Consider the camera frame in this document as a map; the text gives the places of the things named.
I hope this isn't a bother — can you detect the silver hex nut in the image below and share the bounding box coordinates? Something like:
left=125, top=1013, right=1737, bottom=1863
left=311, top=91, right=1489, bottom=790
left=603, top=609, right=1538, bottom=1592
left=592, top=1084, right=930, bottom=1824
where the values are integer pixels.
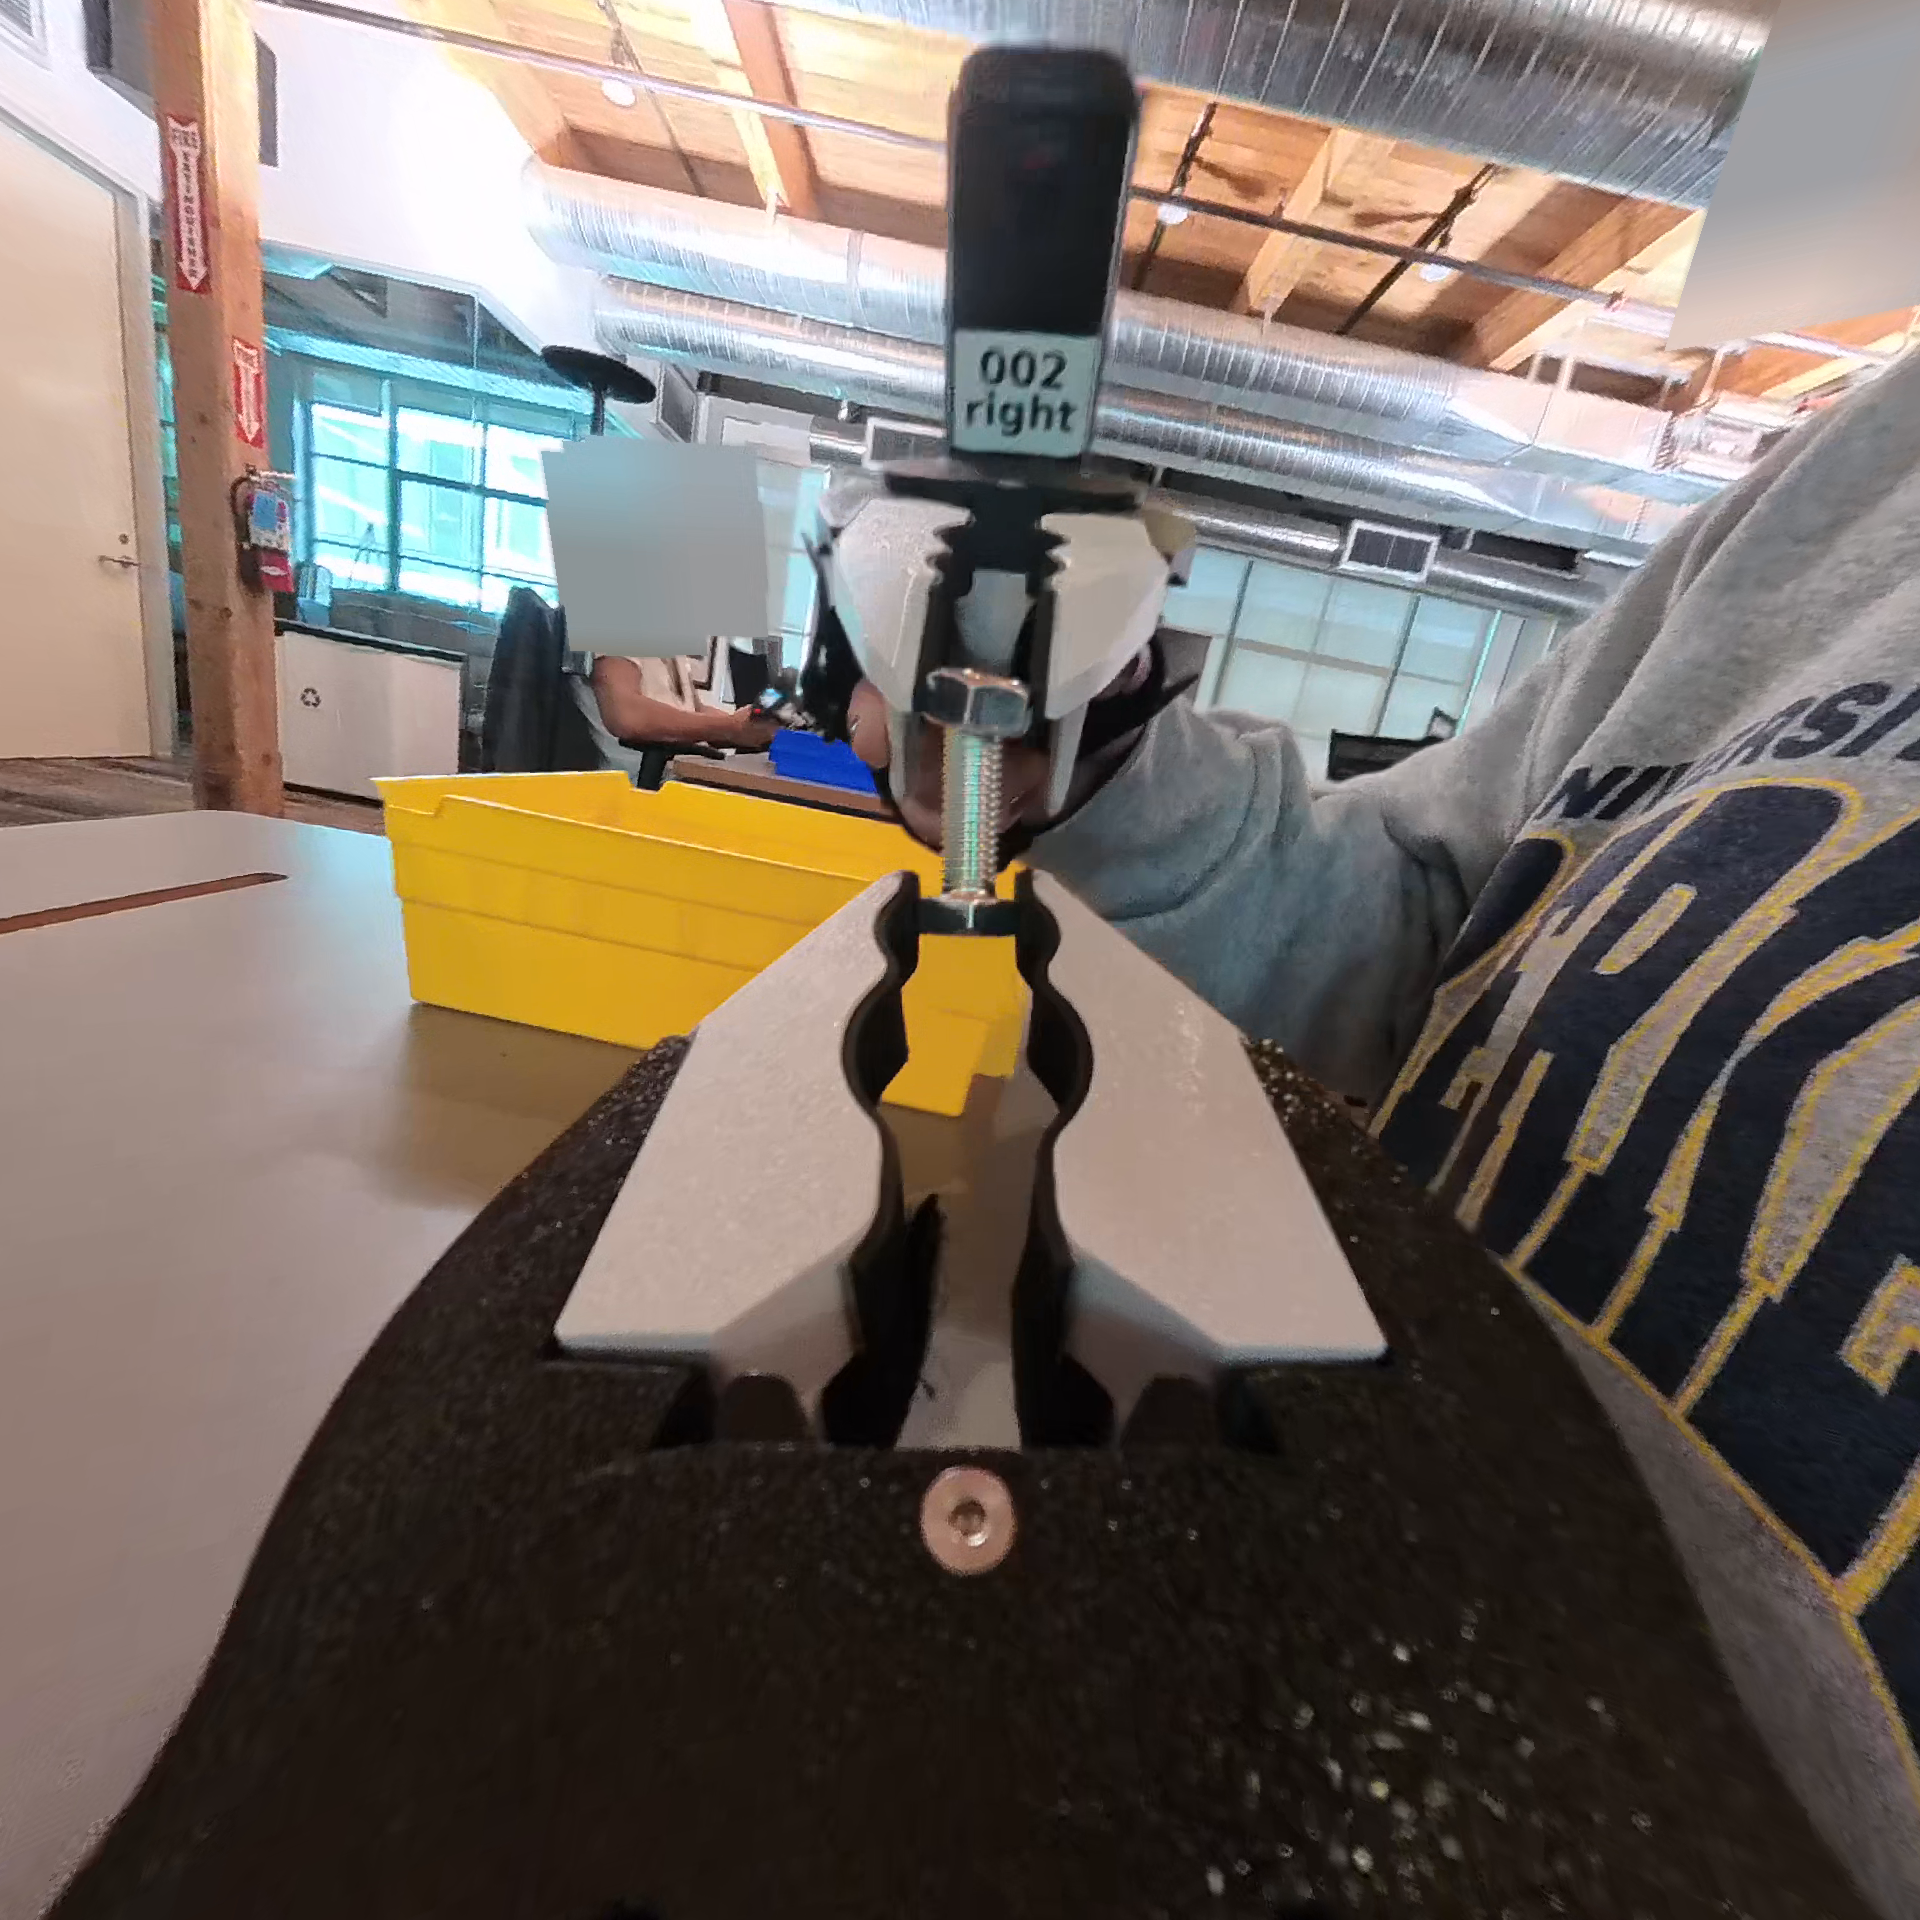
left=918, top=668, right=1041, bottom=739

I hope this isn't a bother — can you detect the black office chair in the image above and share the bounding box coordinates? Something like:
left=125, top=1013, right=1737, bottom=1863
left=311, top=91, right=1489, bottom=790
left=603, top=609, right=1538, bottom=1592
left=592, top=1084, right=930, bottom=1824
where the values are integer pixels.
left=479, top=585, right=605, bottom=778

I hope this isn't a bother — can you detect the blue plastic bin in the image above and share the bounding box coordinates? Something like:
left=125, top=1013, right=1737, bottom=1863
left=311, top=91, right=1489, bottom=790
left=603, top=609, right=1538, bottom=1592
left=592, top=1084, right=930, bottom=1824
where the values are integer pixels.
left=765, top=727, right=886, bottom=797

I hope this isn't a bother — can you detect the white recycling bin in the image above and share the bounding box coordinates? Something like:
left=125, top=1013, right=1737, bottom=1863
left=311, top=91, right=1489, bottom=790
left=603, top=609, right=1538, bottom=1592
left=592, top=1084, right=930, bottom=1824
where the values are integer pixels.
left=273, top=622, right=467, bottom=798

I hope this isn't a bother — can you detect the person's grey sweatshirt torso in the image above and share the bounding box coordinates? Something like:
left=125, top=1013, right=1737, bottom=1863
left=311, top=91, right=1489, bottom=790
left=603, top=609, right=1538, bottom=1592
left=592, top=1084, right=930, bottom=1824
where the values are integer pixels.
left=1321, top=352, right=1920, bottom=1920

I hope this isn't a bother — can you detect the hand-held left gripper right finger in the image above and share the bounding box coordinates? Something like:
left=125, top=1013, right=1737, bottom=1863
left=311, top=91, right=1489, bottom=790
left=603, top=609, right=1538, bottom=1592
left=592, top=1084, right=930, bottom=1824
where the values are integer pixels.
left=1014, top=872, right=1388, bottom=1448

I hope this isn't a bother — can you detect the wooden post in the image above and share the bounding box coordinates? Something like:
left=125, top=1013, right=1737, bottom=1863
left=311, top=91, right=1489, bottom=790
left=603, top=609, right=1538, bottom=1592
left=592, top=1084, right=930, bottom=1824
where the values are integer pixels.
left=147, top=0, right=289, bottom=819

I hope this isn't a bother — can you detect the silver air duct with vent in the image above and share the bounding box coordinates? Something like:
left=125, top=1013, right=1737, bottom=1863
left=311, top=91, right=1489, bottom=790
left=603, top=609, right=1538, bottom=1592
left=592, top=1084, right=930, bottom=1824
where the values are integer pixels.
left=1175, top=495, right=1631, bottom=621

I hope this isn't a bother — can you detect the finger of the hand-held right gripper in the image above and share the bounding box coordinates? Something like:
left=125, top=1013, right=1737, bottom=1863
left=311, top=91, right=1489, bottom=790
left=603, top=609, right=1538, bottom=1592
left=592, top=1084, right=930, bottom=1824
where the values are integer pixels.
left=820, top=488, right=968, bottom=715
left=1032, top=510, right=1175, bottom=820

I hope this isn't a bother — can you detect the silver hex bolt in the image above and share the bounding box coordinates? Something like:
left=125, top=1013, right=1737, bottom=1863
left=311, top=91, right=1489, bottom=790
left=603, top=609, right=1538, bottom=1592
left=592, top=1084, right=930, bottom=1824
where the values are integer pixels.
left=918, top=727, right=1033, bottom=935

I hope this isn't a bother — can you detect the black round lamp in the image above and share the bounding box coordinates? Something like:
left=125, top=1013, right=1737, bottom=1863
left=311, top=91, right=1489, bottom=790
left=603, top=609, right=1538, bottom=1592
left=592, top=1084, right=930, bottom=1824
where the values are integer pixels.
left=540, top=344, right=660, bottom=440

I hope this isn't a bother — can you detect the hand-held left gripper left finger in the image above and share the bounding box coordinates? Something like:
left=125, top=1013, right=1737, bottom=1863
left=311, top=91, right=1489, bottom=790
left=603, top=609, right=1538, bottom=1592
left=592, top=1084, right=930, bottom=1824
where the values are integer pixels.
left=556, top=872, right=945, bottom=1448

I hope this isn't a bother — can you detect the red fire extinguisher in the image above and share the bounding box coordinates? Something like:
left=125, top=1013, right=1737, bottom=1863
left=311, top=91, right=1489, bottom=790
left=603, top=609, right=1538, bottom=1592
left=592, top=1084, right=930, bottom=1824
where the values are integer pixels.
left=230, top=465, right=300, bottom=597

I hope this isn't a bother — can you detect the yellow divided plastic bin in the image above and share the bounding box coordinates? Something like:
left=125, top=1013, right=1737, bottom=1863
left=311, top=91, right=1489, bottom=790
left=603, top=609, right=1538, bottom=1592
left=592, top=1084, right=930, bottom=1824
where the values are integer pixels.
left=372, top=767, right=1035, bottom=1118

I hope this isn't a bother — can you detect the person's right hand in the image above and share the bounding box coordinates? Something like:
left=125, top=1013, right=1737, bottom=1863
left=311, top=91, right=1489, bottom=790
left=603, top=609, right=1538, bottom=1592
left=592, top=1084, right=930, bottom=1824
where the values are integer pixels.
left=848, top=680, right=1074, bottom=878

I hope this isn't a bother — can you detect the white door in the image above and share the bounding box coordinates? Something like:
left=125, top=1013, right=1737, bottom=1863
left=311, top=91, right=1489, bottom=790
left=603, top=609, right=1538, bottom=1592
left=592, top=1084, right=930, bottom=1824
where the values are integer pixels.
left=0, top=111, right=168, bottom=762

